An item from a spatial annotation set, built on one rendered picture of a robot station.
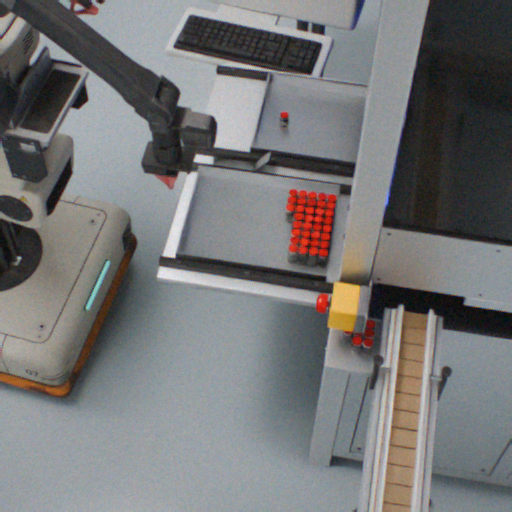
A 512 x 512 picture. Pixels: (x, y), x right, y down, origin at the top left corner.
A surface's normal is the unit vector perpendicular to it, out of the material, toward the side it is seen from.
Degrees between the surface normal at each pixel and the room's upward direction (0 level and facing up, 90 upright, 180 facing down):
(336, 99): 0
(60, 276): 0
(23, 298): 0
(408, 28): 90
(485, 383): 90
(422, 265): 90
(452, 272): 90
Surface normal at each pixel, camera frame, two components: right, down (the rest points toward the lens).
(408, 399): 0.01, -0.57
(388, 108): -0.18, 0.81
